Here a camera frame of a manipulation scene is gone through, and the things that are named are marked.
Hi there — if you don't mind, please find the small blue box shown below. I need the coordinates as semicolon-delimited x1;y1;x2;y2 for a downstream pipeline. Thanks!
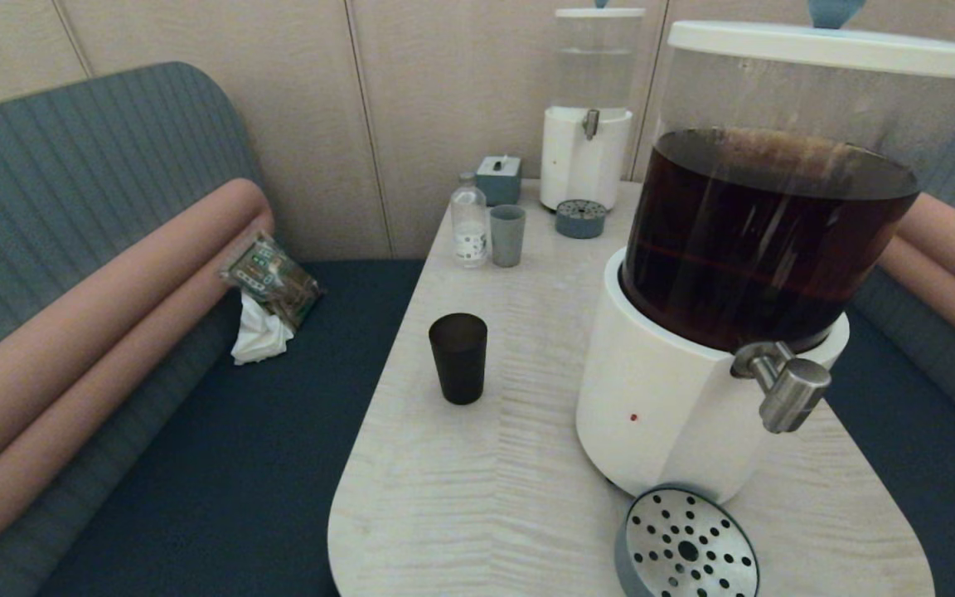
475;155;522;206

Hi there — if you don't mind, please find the clear plastic bottle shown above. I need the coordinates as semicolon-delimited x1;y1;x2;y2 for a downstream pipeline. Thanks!
450;172;489;269

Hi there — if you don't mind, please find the small blue drip tray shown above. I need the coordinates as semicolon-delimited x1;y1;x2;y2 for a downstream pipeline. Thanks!
555;200;608;240

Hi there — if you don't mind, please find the large metal dispenser tap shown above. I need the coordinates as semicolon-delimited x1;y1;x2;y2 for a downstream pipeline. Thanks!
730;342;833;434

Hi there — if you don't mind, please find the small clear water dispenser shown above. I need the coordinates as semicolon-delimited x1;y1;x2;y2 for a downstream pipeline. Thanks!
539;15;634;213

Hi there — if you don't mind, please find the black cup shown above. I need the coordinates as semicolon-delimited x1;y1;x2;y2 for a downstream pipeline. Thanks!
429;313;489;406

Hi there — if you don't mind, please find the dark teal seat cushion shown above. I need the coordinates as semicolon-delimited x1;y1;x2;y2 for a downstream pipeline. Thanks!
38;260;427;597
827;308;955;597

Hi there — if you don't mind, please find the large silver drip tray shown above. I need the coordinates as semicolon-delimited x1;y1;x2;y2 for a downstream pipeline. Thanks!
614;487;762;597

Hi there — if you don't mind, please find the large dark tea dispenser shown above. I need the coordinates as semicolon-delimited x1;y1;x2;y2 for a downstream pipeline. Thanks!
574;40;955;505

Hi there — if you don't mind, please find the grey-blue cup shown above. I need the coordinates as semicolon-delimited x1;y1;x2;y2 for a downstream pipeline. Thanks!
489;205;526;268

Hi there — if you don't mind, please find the crumpled white tissue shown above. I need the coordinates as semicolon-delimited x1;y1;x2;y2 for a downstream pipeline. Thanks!
230;290;294;366

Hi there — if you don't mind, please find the ribbed grey-blue bench backrest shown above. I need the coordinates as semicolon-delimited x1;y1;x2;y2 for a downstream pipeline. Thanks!
0;61;267;597
855;79;955;453

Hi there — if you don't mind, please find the large white dispenser lid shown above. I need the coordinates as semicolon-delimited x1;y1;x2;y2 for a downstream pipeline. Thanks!
667;0;955;81

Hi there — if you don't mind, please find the small white dispenser lid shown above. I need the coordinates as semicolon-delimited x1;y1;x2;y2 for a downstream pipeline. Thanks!
555;0;647;19

